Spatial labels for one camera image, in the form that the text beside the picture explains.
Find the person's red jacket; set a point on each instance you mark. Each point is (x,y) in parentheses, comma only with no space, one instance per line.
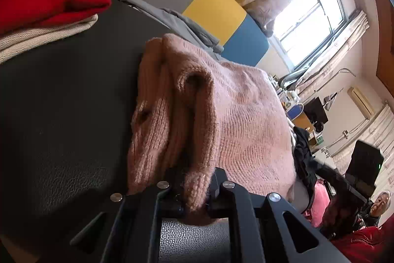
(363,244)

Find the window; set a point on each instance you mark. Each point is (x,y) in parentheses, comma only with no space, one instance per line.
(311,22)

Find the blue folding chair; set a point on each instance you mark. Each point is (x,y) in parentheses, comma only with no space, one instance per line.
(295,111)

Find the grey yellow blue sofa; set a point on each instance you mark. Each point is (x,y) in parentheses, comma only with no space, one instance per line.
(215,10)

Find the dark pink ruffled cloth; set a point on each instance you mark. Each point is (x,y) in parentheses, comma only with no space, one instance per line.
(320,204)

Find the black monitor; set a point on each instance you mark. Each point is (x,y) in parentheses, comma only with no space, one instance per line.
(315,110)

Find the hanging grey cloth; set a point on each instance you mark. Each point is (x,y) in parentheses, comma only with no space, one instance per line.
(331,99)

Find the cluster of desk containers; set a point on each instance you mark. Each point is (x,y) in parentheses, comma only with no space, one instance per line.
(286,95)

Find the wooden cabinet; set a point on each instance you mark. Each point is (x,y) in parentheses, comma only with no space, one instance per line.
(303,121)

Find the person's head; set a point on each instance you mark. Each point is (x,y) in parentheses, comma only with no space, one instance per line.
(381,204)

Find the wall air conditioner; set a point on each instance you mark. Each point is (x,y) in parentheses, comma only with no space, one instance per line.
(361,102)

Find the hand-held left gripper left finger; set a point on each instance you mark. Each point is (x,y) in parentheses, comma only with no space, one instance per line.
(166,199)

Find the dark maroon cloth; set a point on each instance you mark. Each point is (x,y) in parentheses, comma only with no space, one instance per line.
(341,213)

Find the beige knitted garment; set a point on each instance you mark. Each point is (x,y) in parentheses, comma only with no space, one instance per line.
(37,38)

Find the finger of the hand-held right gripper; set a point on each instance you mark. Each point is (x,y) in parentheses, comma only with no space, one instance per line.
(334,173)

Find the bent metal pole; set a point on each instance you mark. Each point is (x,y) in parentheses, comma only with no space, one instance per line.
(344,69)

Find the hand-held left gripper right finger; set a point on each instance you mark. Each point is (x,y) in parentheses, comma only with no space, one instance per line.
(217,195)

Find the brown wooden panel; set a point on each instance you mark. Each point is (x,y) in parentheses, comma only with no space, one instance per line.
(384,35)

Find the pink knitted sweater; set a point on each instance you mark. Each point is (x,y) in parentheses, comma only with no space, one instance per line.
(246,127)

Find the black cloth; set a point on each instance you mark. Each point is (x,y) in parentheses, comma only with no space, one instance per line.
(304,155)

